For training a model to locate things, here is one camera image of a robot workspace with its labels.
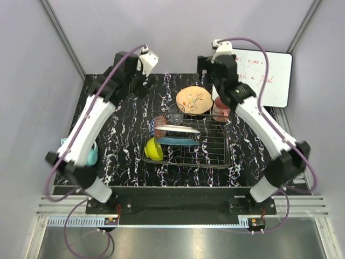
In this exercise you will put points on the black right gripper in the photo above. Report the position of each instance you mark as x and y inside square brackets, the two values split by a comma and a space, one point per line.
[205, 64]

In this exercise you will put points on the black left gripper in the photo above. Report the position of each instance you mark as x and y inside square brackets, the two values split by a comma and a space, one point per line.
[141, 89]

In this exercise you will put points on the orange bird pattern plate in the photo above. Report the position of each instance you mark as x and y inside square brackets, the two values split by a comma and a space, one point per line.
[195, 100]

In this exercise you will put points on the white watermelon pattern plate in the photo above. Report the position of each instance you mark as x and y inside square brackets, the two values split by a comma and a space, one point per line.
[177, 128]

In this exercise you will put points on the yellow green bowl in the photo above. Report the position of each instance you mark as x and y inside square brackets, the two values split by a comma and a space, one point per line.
[153, 149]

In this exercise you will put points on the teal scalloped plate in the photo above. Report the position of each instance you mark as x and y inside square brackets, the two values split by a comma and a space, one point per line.
[177, 141]

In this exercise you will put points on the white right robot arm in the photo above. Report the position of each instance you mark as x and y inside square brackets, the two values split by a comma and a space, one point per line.
[289, 157]

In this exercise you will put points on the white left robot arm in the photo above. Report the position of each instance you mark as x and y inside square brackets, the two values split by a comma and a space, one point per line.
[128, 74]

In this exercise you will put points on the white dry erase board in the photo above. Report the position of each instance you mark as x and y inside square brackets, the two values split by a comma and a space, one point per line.
[251, 69]

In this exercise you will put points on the pink ceramic mug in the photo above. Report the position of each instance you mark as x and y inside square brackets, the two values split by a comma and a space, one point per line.
[220, 112]

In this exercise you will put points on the clear drinking glass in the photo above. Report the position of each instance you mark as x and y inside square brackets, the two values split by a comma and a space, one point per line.
[176, 114]

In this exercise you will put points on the teal cat ear headphones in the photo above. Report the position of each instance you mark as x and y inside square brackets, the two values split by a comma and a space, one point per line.
[91, 156]

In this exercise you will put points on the left controller board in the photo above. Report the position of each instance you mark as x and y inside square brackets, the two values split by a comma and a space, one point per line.
[111, 221]

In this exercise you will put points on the controller board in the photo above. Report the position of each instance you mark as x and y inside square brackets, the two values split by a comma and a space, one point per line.
[257, 223]
[111, 221]

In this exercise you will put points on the right controller board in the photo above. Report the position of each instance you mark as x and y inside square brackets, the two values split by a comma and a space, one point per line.
[257, 223]

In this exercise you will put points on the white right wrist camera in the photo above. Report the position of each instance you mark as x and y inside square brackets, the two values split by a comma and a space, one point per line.
[221, 48]

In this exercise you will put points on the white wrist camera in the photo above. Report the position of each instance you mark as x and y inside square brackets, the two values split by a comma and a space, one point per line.
[221, 48]
[147, 61]

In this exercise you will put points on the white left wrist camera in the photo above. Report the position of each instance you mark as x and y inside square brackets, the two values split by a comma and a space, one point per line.
[147, 61]

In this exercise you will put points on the black wire dish rack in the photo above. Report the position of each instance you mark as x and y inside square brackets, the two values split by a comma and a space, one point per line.
[213, 151]

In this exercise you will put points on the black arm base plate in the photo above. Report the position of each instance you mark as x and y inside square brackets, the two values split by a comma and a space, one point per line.
[232, 200]

